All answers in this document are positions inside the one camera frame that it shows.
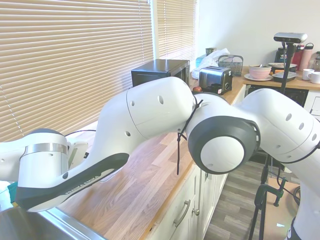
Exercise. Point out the stainless steel sink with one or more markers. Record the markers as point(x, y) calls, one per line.
point(37, 225)

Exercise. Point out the large white mug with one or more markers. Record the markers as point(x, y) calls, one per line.
point(315, 78)

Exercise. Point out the small white mug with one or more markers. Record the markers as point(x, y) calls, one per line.
point(307, 74)

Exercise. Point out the red apple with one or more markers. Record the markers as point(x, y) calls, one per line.
point(197, 88)

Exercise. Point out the white dinner plate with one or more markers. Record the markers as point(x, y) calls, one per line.
point(257, 78)

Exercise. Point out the silver black toaster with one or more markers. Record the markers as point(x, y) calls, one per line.
point(212, 76)

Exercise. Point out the wide beige window blind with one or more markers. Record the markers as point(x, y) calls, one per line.
point(75, 62)

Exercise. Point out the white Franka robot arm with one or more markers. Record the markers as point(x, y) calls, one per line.
point(155, 107)

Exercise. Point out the black cup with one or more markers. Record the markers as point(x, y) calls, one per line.
point(217, 88)

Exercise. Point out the white plastic bag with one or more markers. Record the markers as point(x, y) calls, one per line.
point(212, 58)

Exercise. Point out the teal cloth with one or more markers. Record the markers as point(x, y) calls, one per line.
point(12, 191)

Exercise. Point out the white base cabinet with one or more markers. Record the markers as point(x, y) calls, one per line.
point(200, 200)

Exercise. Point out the green bar clamp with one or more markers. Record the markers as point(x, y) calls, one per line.
point(280, 191)

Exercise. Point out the pink bowl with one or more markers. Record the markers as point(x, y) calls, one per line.
point(259, 71)

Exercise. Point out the pink water bottle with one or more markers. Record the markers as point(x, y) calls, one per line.
point(308, 57)

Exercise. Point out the red water bottle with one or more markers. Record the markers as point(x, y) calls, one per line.
point(298, 57)

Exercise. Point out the dark baking pan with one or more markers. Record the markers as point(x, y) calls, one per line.
point(291, 76)

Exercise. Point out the grey depth camera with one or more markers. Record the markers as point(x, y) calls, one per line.
point(290, 37)

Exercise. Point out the metal cabinet knob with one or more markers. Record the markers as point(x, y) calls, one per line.
point(197, 212)

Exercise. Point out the narrow beige window blind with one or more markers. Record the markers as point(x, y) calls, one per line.
point(175, 30)

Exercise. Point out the dark green cutlery basket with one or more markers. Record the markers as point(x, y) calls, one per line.
point(231, 65)

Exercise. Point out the black built-in dishwasher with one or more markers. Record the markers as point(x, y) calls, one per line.
point(295, 96)

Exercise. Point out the black microwave oven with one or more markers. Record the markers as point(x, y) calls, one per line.
point(160, 70)

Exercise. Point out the black camera stand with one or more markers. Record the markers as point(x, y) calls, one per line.
point(287, 65)

